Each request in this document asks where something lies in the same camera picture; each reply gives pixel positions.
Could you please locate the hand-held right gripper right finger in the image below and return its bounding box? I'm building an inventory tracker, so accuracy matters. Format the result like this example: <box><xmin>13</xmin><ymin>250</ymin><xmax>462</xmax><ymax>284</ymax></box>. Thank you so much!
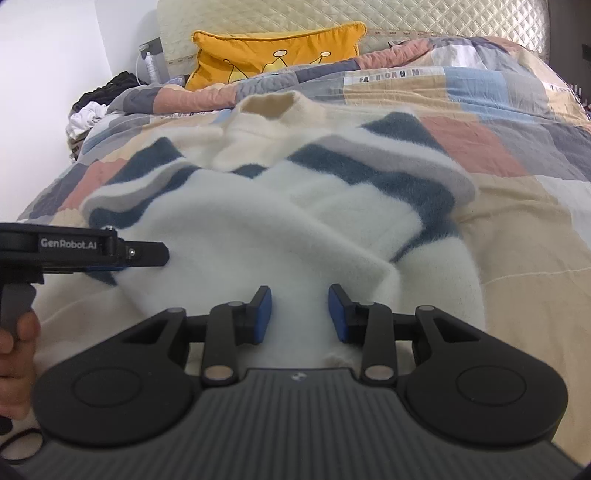
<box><xmin>327</xmin><ymin>284</ymin><xmax>486</xmax><ymax>385</ymax></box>

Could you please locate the cream quilted headboard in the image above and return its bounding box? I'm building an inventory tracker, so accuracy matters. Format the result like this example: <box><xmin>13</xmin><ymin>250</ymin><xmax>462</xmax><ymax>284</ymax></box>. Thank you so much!
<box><xmin>157</xmin><ymin>0</ymin><xmax>552</xmax><ymax>78</ymax></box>

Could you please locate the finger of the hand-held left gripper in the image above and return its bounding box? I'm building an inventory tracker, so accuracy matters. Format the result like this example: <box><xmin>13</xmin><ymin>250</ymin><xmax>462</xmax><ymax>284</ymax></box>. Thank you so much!
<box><xmin>121</xmin><ymin>242</ymin><xmax>171</xmax><ymax>268</ymax></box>

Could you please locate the person's left hand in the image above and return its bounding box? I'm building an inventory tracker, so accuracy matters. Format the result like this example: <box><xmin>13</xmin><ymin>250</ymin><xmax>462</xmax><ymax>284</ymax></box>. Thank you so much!
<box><xmin>0</xmin><ymin>309</ymin><xmax>43</xmax><ymax>421</ymax></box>

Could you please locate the cream blue striped sweater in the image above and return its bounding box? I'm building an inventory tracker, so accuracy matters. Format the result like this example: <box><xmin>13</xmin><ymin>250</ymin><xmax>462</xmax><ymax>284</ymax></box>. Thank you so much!
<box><xmin>34</xmin><ymin>90</ymin><xmax>486</xmax><ymax>371</ymax></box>

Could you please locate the black clothes pile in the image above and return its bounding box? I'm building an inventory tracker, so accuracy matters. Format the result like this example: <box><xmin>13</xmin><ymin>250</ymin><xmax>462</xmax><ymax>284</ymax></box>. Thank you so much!
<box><xmin>71</xmin><ymin>71</ymin><xmax>145</xmax><ymax>115</ymax></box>

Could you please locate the black strap loop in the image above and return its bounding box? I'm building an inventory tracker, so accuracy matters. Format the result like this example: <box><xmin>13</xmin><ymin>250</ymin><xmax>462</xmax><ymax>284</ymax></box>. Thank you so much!
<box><xmin>0</xmin><ymin>428</ymin><xmax>45</xmax><ymax>466</ymax></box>

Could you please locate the dark grey board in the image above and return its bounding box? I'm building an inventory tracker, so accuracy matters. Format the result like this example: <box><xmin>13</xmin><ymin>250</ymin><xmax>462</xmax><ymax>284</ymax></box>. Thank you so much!
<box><xmin>139</xmin><ymin>39</ymin><xmax>166</xmax><ymax>86</ymax></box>

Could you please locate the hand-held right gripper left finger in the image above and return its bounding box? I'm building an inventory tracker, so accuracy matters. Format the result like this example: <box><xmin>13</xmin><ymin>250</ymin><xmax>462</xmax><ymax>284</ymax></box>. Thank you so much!
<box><xmin>121</xmin><ymin>285</ymin><xmax>273</xmax><ymax>386</ymax></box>

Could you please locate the patchwork quilt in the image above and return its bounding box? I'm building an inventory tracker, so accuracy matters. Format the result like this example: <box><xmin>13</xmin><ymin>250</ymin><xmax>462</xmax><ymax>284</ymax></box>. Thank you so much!
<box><xmin>17</xmin><ymin>34</ymin><xmax>591</xmax><ymax>464</ymax></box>

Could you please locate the yellow crown pillow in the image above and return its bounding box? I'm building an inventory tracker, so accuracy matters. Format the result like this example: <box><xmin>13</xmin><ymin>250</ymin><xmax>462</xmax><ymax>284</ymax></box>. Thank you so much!
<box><xmin>184</xmin><ymin>22</ymin><xmax>368</xmax><ymax>91</ymax></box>

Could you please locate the grey wardrobe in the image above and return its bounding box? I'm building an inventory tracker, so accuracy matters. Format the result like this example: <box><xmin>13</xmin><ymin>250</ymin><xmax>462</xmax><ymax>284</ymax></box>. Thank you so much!
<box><xmin>547</xmin><ymin>0</ymin><xmax>591</xmax><ymax>95</ymax></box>

